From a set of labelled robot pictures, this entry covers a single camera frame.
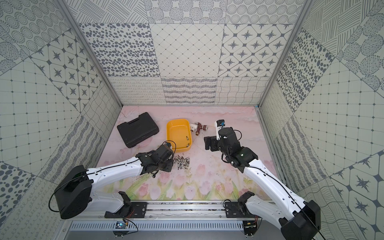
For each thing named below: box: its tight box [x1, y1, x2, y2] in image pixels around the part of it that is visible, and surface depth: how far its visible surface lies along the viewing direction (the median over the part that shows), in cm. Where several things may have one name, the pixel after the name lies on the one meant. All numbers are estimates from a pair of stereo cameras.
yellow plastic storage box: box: [166, 118, 192, 153], surface depth 106 cm
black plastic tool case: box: [117, 112, 160, 148], surface depth 103 cm
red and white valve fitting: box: [190, 121, 208, 136], surface depth 106 cm
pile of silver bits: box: [173, 154, 190, 170], surface depth 92 cm
